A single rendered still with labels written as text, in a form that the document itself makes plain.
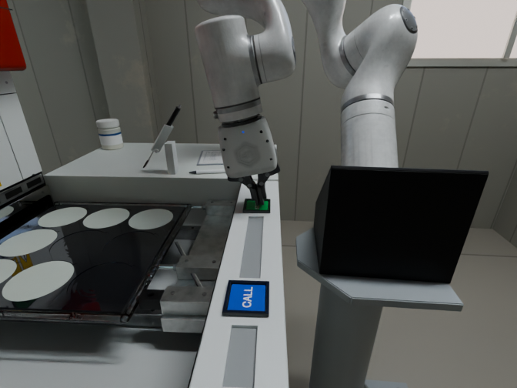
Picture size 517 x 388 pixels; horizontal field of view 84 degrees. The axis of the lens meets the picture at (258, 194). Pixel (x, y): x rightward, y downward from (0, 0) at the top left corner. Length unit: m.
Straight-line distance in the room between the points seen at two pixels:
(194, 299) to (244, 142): 0.28
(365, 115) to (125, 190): 0.63
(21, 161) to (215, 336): 0.69
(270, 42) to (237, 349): 0.43
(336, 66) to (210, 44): 0.41
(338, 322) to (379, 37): 0.67
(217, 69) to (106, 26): 1.84
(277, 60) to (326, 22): 0.34
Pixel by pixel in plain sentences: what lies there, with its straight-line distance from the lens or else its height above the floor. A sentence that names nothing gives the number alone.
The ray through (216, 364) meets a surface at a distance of 0.34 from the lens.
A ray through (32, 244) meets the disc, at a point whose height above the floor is 0.90.
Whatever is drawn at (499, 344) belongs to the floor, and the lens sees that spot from 1.95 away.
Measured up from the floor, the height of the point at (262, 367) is 0.96.
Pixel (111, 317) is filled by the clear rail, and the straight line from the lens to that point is 0.50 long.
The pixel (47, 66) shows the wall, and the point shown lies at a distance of 2.79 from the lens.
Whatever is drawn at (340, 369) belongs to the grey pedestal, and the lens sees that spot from 0.92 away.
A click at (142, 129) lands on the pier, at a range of 2.29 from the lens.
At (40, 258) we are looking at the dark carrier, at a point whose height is 0.90.
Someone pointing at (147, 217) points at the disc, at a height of 0.90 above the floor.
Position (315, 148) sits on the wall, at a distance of 2.27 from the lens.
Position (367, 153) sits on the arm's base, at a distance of 0.64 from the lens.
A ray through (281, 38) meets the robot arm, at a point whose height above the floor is 1.27.
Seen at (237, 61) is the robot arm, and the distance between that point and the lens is 0.50.
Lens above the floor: 1.23
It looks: 24 degrees down
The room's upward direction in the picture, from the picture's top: straight up
